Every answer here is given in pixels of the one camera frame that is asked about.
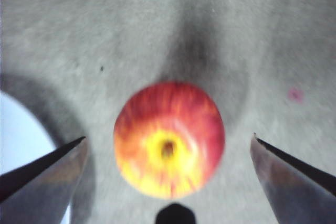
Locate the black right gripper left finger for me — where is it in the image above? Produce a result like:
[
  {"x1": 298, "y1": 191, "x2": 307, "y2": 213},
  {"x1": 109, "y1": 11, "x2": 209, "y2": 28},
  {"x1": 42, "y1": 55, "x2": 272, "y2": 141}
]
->
[{"x1": 0, "y1": 136, "x2": 88, "y2": 224}]

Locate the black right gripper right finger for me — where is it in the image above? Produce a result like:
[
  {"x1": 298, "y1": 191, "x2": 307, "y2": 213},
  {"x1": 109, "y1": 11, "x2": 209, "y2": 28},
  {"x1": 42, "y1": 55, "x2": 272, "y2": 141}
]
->
[{"x1": 250, "y1": 132, "x2": 336, "y2": 224}]

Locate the blue plate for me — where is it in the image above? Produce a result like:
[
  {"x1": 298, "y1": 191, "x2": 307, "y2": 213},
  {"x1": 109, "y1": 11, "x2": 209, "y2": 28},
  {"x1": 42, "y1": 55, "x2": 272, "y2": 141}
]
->
[{"x1": 0, "y1": 90, "x2": 72, "y2": 224}]

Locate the red yellow apple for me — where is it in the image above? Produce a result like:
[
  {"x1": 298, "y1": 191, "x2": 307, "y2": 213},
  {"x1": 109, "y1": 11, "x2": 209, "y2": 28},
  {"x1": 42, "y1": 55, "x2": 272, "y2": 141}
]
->
[{"x1": 113, "y1": 81, "x2": 226, "y2": 200}]

